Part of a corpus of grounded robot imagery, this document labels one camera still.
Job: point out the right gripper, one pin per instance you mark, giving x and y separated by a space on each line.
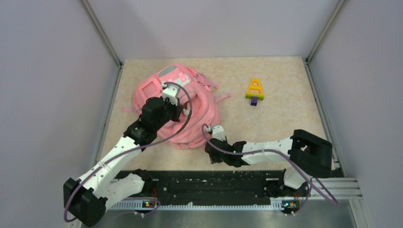
215 159

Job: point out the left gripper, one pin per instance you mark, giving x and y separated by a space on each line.
177 109

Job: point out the pink student backpack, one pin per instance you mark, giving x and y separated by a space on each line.
200 103

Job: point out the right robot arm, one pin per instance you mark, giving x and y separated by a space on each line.
311 156

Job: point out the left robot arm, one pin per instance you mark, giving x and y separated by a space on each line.
87 198

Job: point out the purple toy cube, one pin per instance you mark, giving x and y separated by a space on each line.
254 101

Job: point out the yellow toy triangle block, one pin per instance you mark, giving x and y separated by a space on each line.
255 90

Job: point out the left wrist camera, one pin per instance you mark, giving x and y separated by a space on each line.
170 92

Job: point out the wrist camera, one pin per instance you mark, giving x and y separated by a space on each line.
170 92
217 132

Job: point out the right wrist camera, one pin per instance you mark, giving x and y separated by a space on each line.
217 132

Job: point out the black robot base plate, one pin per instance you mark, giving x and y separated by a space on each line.
208 184

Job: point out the aluminium frame rail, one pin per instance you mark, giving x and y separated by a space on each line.
100 32

